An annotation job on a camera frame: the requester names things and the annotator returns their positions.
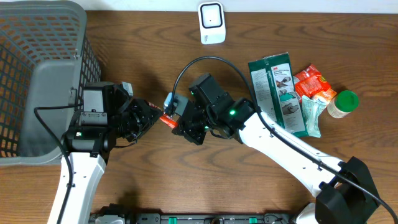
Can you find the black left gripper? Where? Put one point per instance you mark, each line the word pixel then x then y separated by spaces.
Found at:
pixel 146 113

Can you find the red snack packet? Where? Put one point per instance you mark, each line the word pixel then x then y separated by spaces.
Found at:
pixel 309 81

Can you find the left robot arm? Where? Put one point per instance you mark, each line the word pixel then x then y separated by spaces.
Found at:
pixel 86 153

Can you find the white barcode scanner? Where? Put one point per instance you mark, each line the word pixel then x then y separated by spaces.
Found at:
pixel 212 23

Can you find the green 3M package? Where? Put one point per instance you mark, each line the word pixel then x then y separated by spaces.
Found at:
pixel 274 89

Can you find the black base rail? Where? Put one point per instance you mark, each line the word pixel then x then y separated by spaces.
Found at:
pixel 115 213

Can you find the red Nescafe stick sachet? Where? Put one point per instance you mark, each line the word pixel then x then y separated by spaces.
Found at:
pixel 165 118

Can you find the light green wipes pouch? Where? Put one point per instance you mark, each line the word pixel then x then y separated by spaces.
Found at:
pixel 311 110

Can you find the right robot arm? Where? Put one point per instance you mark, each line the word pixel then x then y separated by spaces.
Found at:
pixel 344 192

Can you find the small orange box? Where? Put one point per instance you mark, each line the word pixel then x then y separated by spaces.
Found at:
pixel 324 96

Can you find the green lid jar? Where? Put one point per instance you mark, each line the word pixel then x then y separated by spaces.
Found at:
pixel 343 104

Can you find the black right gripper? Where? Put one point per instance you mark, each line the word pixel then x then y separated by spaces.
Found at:
pixel 189 129

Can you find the grey plastic mesh basket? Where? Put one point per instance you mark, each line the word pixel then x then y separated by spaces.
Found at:
pixel 46 60

